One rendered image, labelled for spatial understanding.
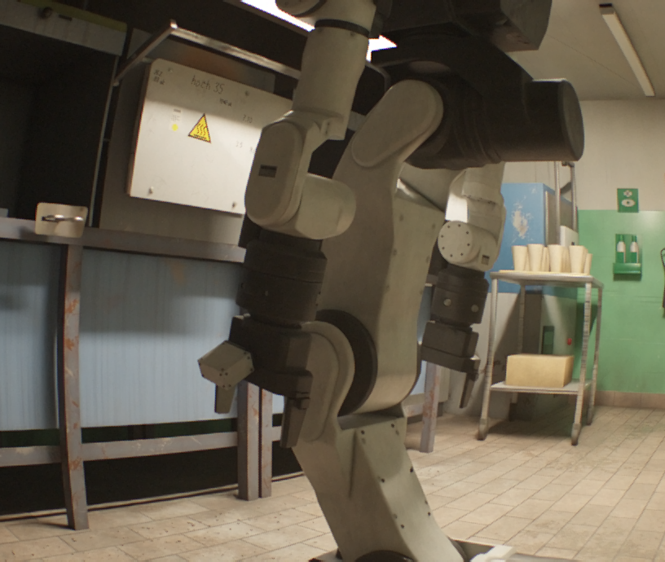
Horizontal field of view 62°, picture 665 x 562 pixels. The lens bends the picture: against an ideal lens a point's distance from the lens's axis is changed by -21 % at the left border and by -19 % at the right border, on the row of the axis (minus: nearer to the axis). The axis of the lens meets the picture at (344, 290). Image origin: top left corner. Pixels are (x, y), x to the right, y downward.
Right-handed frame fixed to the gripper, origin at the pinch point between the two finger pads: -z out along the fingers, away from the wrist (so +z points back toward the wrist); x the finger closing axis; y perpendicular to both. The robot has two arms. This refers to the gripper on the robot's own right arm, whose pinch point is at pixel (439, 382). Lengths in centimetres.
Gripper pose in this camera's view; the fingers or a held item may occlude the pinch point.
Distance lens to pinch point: 112.4
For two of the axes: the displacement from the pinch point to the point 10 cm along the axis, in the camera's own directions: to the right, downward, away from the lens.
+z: 2.1, -9.7, -0.9
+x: -7.9, -2.3, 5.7
